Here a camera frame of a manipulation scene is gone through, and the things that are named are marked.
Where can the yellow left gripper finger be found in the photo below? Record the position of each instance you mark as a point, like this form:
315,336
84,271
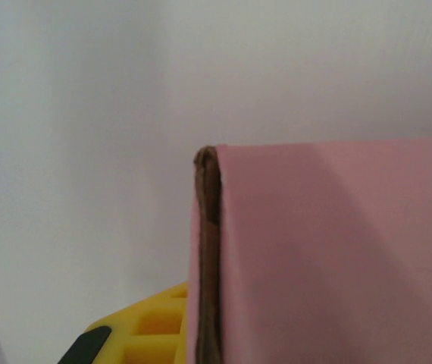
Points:
151,326

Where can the pink paper box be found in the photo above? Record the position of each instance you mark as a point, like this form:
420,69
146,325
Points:
333,258

